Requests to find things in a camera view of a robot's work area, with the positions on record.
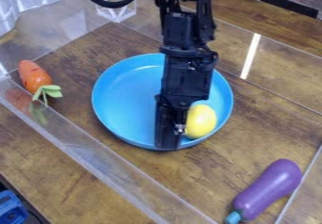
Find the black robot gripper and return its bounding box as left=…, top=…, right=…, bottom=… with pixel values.
left=155, top=46, right=218, bottom=150

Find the yellow toy lemon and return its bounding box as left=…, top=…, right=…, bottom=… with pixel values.
left=184, top=104, right=218, bottom=139

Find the blue round plastic tray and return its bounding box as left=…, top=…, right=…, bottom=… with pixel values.
left=92, top=53, right=234, bottom=151

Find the purple toy eggplant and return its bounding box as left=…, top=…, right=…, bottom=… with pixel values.
left=224, top=159, right=302, bottom=224

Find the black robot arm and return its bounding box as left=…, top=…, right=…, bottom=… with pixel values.
left=155, top=0, right=218, bottom=151

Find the orange toy carrot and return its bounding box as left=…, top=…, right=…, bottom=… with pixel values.
left=17, top=60, right=63, bottom=104

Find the blue object at corner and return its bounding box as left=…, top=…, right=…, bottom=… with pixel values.
left=0, top=190, right=28, bottom=224

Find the clear acrylic enclosure wall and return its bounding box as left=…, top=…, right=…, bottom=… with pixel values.
left=0, top=0, right=322, bottom=224

